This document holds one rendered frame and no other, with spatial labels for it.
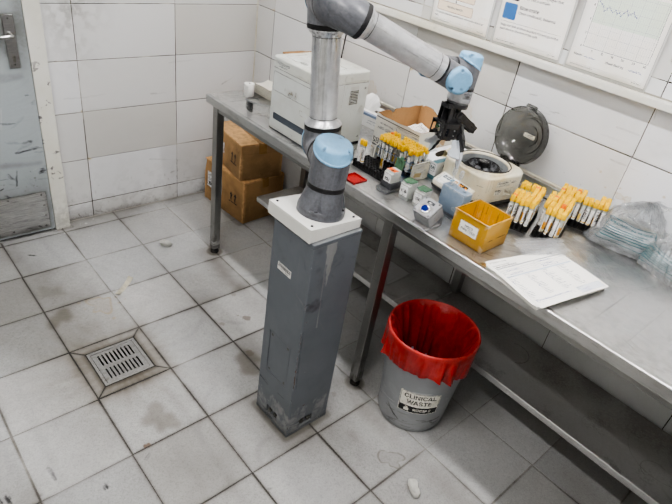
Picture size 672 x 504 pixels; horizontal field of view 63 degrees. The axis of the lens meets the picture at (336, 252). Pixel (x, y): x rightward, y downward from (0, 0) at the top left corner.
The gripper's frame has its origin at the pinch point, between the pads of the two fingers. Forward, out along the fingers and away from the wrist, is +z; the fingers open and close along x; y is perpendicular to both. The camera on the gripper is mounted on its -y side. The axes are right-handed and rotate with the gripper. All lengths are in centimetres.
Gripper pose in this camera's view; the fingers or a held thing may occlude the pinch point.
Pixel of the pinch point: (443, 160)
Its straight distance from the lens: 192.4
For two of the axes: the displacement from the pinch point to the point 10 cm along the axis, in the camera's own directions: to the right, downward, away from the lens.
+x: 4.9, 5.2, -7.0
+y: -8.5, 1.0, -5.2
